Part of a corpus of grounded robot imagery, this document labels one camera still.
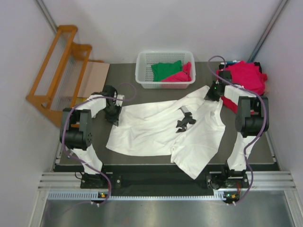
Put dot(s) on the aluminium frame rail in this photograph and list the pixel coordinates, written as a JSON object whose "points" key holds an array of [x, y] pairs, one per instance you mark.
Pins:
{"points": [[66, 186]]}

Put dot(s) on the green t-shirt in basket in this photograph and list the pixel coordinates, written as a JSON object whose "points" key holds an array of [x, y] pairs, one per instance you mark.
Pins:
{"points": [[162, 71]]}

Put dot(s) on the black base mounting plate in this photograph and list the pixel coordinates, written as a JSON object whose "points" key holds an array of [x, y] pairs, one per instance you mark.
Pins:
{"points": [[161, 180]]}

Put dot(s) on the brown cardboard sheet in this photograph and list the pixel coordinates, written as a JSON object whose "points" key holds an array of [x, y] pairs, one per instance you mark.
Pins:
{"points": [[93, 79]]}

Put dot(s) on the pink t-shirt in basket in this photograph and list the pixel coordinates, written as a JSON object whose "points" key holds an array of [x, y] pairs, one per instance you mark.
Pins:
{"points": [[179, 73]]}

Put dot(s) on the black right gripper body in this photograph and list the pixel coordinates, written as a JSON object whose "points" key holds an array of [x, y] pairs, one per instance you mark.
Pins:
{"points": [[213, 91]]}

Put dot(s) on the white plastic laundry basket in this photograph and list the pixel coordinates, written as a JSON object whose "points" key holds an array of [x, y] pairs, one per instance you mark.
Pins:
{"points": [[145, 76]]}

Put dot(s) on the orange wooden rack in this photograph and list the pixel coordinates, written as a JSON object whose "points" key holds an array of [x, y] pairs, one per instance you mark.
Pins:
{"points": [[58, 81]]}

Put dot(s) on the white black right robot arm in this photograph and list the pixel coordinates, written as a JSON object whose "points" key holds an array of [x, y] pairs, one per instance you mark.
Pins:
{"points": [[251, 120]]}

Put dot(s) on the black folded shirt under stack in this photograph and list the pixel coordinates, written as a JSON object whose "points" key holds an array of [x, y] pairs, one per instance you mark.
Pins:
{"points": [[258, 67]]}

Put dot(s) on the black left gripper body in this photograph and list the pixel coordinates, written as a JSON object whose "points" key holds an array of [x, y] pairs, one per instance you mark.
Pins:
{"points": [[113, 116]]}

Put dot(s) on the stack of folded pink shirts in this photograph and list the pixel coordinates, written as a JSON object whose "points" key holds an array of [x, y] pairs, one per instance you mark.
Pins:
{"points": [[245, 75]]}

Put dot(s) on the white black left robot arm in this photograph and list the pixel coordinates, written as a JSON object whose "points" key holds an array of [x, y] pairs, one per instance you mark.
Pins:
{"points": [[76, 125]]}

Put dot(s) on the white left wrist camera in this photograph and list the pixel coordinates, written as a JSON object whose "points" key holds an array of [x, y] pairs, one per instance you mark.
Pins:
{"points": [[119, 100]]}

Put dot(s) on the white t-shirt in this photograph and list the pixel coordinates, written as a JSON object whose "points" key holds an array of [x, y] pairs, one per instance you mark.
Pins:
{"points": [[189, 130]]}

